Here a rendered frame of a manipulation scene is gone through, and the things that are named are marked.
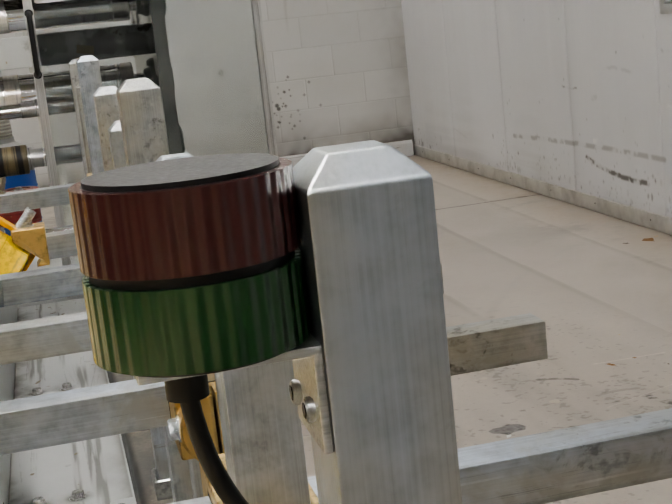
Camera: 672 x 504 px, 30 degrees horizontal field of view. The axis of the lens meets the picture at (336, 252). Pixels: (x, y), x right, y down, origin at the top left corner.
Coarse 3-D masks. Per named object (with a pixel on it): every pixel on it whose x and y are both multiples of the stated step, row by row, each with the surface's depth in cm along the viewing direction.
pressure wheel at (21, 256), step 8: (0, 232) 158; (0, 240) 157; (8, 240) 158; (0, 248) 156; (8, 248) 157; (16, 248) 158; (0, 256) 156; (8, 256) 156; (16, 256) 157; (24, 256) 158; (0, 264) 156; (8, 264) 156; (16, 264) 157; (24, 264) 157; (0, 272) 156; (8, 272) 156
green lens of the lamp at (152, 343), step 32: (96, 288) 32; (192, 288) 31; (224, 288) 31; (256, 288) 32; (288, 288) 33; (96, 320) 33; (128, 320) 32; (160, 320) 31; (192, 320) 31; (224, 320) 32; (256, 320) 32; (288, 320) 33; (96, 352) 33; (128, 352) 32; (160, 352) 32; (192, 352) 32; (224, 352) 32; (256, 352) 32
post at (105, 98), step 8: (104, 88) 154; (112, 88) 154; (96, 96) 153; (104, 96) 154; (112, 96) 154; (96, 104) 153; (104, 104) 154; (112, 104) 154; (96, 112) 154; (104, 112) 154; (112, 112) 154; (104, 120) 154; (112, 120) 154; (104, 128) 154; (104, 136) 154; (104, 144) 154; (104, 152) 155; (104, 160) 155; (104, 168) 156; (112, 168) 155
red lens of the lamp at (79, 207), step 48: (96, 192) 32; (144, 192) 31; (192, 192) 31; (240, 192) 31; (288, 192) 33; (96, 240) 32; (144, 240) 31; (192, 240) 31; (240, 240) 31; (288, 240) 33
